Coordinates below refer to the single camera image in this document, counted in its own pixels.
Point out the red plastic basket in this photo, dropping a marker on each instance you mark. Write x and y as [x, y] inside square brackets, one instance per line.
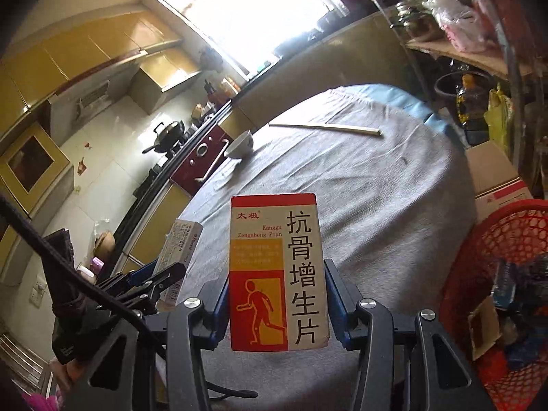
[514, 370]

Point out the cooking oil bottle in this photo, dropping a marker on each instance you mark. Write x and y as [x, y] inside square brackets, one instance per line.
[472, 103]

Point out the dark plastic bag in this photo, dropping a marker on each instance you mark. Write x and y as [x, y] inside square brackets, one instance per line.
[521, 289]

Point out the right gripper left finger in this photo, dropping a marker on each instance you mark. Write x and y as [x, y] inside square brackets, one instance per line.
[215, 314]

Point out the white rectangular carton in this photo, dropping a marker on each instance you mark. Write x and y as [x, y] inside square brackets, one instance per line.
[178, 248]

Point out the maroon oven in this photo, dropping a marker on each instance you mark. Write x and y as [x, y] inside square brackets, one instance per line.
[202, 161]

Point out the pink cup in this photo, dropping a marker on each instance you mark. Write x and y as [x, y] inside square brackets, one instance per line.
[96, 265]

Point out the steel pot on shelf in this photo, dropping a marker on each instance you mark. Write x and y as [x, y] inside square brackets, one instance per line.
[417, 21]

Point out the black wok with lid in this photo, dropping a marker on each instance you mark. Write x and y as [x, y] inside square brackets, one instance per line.
[167, 136]

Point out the orange medicine box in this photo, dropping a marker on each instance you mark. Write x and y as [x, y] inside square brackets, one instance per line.
[277, 288]

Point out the grey tablecloth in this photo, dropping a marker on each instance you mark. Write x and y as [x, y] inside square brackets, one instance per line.
[393, 210]

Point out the white ceramic bowl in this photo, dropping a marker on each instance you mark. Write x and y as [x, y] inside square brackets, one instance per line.
[241, 147]

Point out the cardboard box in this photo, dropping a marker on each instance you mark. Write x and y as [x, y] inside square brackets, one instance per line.
[495, 179]

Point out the metal storage shelf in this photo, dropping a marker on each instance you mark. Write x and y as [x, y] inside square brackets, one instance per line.
[500, 91]

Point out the pink white plastic bag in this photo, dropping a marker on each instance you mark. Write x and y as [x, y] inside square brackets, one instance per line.
[461, 24]

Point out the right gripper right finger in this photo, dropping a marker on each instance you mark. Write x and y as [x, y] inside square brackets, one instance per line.
[343, 299]

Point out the left hand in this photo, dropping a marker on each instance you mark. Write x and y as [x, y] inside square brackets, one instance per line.
[66, 375]

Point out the range hood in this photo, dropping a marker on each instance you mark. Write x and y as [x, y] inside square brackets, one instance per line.
[79, 104]

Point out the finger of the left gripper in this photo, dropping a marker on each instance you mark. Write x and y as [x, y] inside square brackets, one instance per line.
[147, 294]
[124, 282]

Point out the long bamboo stick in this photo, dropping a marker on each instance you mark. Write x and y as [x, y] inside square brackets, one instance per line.
[365, 131]

